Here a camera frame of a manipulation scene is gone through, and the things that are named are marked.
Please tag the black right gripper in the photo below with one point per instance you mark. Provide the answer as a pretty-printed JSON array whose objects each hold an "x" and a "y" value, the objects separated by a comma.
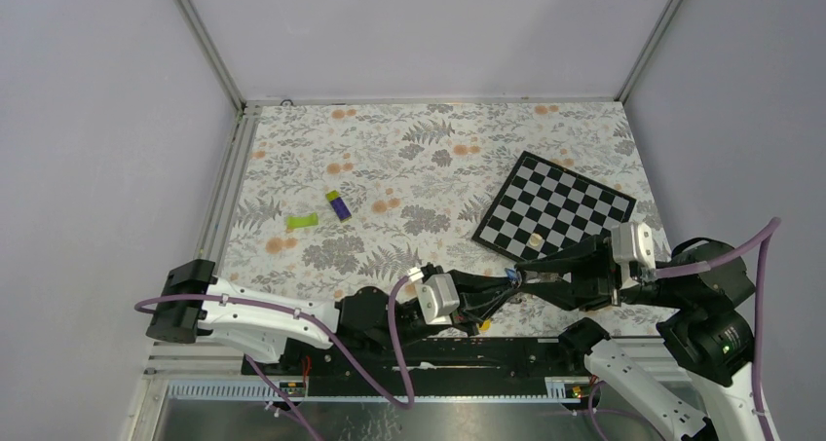
[{"x": 596, "y": 273}]

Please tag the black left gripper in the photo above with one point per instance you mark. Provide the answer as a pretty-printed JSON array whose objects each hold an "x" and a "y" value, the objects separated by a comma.
[{"x": 476, "y": 297}]

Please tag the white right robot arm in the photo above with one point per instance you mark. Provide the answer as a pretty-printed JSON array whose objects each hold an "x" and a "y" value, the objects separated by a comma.
[{"x": 703, "y": 284}]

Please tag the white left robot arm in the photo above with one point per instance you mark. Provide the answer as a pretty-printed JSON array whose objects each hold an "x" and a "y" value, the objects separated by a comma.
[{"x": 195, "y": 305}]

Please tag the white chess piece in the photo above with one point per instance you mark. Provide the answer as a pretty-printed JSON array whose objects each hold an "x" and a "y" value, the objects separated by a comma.
[{"x": 535, "y": 240}]

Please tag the black white chessboard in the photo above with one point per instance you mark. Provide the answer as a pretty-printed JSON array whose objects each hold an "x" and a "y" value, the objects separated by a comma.
[{"x": 544, "y": 198}]

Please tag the purple yellow marker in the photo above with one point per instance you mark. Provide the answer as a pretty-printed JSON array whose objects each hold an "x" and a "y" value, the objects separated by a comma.
[{"x": 339, "y": 206}]

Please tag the green marker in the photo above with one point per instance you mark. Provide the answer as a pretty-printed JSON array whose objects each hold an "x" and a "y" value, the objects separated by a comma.
[{"x": 299, "y": 222}]

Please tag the black front rail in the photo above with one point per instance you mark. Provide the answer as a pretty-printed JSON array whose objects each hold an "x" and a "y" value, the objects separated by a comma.
[{"x": 520, "y": 355}]

